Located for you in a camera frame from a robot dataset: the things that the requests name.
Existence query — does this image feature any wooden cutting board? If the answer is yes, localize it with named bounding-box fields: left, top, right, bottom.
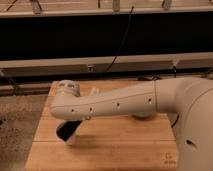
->
left=25, top=83, right=177, bottom=171

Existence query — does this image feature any white eraser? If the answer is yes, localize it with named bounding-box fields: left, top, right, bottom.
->
left=90, top=87, right=100, bottom=95

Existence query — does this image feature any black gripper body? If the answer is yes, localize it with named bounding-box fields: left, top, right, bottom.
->
left=56, top=121, right=81, bottom=141

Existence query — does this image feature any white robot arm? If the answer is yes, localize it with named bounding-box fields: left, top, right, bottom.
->
left=50, top=77, right=213, bottom=171

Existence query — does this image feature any green bowl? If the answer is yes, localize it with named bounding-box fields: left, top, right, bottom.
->
left=132, top=113, right=153, bottom=119

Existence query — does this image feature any black hanging cable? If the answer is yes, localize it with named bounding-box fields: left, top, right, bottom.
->
left=101, top=5, right=135, bottom=74

